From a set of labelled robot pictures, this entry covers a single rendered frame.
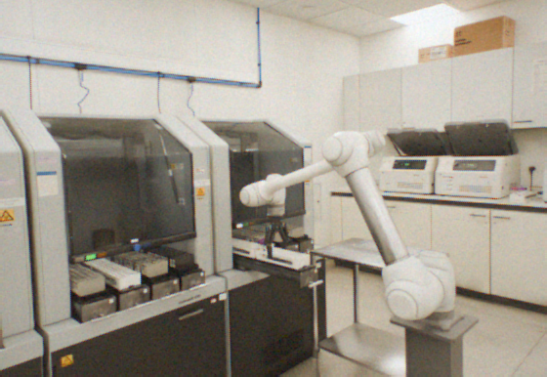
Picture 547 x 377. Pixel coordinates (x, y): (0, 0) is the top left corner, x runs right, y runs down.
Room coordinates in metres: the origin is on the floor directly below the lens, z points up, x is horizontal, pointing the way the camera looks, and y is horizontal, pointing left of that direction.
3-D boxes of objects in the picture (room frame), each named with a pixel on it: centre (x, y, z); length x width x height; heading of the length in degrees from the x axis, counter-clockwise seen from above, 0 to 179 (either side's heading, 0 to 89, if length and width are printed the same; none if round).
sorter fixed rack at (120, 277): (1.91, 0.73, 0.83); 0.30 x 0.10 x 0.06; 44
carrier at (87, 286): (1.74, 0.77, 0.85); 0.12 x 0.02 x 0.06; 135
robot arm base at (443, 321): (1.67, -0.67, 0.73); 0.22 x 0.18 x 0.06; 134
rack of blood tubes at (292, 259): (2.12, -0.06, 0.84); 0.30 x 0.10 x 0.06; 44
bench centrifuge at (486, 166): (3.90, -1.96, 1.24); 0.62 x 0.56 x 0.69; 135
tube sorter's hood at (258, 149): (2.67, 0.16, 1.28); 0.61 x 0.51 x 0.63; 134
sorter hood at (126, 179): (2.07, 0.77, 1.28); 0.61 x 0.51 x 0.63; 134
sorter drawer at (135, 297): (2.01, 0.82, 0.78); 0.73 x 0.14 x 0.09; 44
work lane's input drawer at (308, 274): (2.22, 0.04, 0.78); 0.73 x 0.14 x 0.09; 44
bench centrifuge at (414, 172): (4.31, -1.55, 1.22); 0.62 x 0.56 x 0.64; 132
